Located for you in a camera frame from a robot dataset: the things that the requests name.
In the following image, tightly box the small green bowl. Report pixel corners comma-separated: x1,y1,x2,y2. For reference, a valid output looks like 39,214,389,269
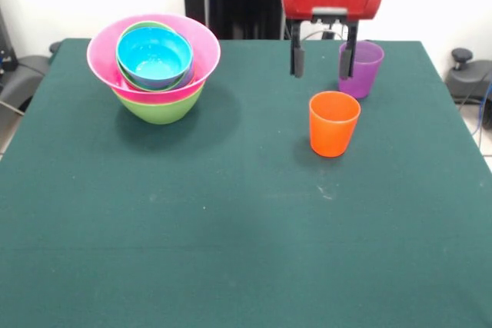
116,21,191,93

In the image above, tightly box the large green bowl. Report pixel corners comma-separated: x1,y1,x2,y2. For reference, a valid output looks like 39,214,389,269
111,84,205,126

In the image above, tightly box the large pink bowl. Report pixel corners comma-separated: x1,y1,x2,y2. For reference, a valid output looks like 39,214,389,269
86,14,221,105

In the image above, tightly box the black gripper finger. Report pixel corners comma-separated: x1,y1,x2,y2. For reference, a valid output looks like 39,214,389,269
289,18,307,79
337,19,361,81

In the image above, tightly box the dark blue bowl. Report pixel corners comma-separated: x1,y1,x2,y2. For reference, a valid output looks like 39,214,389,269
132,34,195,90

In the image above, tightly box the black equipment with knob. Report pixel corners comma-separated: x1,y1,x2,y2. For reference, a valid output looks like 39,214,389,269
445,48,492,131

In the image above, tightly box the black wall cable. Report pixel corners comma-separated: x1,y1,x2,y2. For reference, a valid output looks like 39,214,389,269
301,20,347,41

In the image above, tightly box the dark green tablecloth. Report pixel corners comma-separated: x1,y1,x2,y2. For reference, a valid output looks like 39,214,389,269
0,38,492,328

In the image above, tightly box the purple cup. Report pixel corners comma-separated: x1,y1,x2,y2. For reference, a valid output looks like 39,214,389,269
337,40,385,99

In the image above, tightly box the black and grey equipment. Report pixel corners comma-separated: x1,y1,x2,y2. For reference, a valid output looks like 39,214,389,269
0,5,53,114

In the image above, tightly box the orange cup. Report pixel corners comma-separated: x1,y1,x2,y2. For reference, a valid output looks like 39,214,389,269
309,91,361,158

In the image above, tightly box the small light blue footed bowl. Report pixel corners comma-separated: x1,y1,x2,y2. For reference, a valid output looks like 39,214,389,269
116,27,194,84

